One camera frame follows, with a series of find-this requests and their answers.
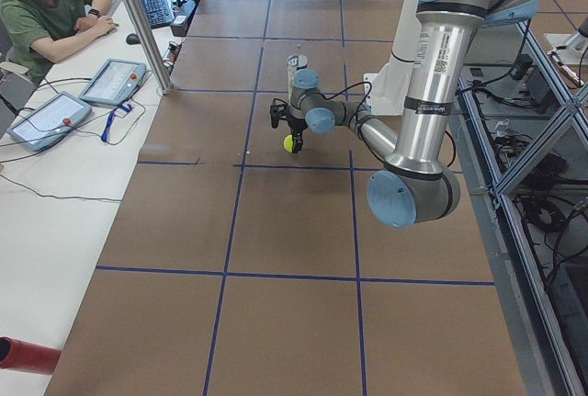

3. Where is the aluminium frame post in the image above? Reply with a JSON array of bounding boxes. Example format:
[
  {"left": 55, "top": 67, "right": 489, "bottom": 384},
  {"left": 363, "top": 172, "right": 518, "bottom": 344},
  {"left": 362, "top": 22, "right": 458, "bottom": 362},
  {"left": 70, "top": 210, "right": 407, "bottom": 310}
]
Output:
[{"left": 123, "top": 0, "right": 173, "bottom": 95}]

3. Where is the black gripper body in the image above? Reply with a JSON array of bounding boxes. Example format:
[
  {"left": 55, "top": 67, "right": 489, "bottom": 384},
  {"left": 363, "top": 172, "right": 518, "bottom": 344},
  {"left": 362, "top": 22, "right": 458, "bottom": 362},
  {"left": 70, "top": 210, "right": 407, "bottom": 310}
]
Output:
[{"left": 288, "top": 117, "right": 307, "bottom": 135}]

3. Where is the far teach pendant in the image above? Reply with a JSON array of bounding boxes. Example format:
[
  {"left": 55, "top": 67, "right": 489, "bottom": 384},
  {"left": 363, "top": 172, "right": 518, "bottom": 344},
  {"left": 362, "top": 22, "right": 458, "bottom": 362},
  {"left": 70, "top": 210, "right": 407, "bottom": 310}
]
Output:
[{"left": 79, "top": 59, "right": 147, "bottom": 107}]

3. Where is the teach pendant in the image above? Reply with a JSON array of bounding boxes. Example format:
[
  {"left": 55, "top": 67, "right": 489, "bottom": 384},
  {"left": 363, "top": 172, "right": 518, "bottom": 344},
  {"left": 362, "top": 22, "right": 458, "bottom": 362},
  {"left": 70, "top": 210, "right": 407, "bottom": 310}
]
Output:
[
  {"left": 79, "top": 59, "right": 147, "bottom": 107},
  {"left": 7, "top": 92, "right": 92, "bottom": 152}
]

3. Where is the near teach pendant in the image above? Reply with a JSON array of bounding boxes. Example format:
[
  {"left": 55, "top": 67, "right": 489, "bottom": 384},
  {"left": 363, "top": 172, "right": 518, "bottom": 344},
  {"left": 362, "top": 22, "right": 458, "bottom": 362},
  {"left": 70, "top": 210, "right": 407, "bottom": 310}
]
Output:
[{"left": 7, "top": 92, "right": 92, "bottom": 152}]

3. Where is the red cylinder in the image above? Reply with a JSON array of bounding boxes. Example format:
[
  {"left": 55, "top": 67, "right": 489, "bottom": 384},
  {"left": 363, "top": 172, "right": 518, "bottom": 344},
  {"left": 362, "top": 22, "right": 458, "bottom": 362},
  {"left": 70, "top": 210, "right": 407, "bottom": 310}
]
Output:
[{"left": 1, "top": 337, "right": 62, "bottom": 375}]

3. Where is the blue lanyard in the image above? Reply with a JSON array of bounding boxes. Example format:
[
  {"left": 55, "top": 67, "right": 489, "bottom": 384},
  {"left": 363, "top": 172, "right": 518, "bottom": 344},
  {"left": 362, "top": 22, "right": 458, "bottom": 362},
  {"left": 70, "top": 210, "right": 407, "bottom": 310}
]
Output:
[{"left": 100, "top": 100, "right": 134, "bottom": 144}]

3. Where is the black computer mouse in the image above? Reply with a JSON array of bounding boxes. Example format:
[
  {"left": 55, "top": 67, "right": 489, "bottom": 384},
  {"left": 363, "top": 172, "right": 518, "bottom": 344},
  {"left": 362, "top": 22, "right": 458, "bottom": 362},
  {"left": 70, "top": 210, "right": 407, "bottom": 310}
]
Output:
[{"left": 126, "top": 33, "right": 141, "bottom": 45}]

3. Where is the clear tennis ball can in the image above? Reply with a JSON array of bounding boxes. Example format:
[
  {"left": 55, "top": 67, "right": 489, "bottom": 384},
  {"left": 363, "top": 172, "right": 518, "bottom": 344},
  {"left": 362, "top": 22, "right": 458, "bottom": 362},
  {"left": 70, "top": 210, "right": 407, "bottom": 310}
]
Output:
[{"left": 287, "top": 53, "right": 308, "bottom": 103}]

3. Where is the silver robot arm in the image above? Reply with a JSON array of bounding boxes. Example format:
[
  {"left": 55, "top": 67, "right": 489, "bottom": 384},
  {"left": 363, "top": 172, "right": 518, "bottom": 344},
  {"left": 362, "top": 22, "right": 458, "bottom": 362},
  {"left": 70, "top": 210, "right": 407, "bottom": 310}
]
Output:
[{"left": 270, "top": 0, "right": 540, "bottom": 228}]

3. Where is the yellow tennis ball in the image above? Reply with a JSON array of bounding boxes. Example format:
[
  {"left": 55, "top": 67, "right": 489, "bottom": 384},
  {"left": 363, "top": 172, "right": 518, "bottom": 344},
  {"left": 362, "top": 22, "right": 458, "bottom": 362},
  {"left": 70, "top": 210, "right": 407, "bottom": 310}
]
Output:
[{"left": 283, "top": 134, "right": 297, "bottom": 153}]

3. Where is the man in green shirt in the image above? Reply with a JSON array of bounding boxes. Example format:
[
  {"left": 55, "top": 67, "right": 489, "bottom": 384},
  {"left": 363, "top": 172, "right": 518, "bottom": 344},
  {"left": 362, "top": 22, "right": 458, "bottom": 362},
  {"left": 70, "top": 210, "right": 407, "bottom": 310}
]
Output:
[{"left": 1, "top": 0, "right": 116, "bottom": 85}]

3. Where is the black keyboard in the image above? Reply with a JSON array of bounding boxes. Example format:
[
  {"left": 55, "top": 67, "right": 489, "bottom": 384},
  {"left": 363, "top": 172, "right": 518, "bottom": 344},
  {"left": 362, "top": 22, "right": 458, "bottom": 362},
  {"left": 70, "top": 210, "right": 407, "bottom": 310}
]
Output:
[{"left": 140, "top": 0, "right": 175, "bottom": 28}]

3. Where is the white pedestal column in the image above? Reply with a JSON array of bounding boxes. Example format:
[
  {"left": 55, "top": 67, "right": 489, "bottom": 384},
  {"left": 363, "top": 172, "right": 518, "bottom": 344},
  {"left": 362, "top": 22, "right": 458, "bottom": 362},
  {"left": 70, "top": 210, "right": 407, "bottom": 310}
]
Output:
[{"left": 364, "top": 0, "right": 422, "bottom": 116}]

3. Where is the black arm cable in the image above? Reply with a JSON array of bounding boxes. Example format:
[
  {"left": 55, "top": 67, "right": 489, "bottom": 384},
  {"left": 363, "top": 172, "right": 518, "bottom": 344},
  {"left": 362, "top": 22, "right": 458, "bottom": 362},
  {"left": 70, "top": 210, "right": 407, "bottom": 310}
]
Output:
[{"left": 321, "top": 81, "right": 460, "bottom": 172}]

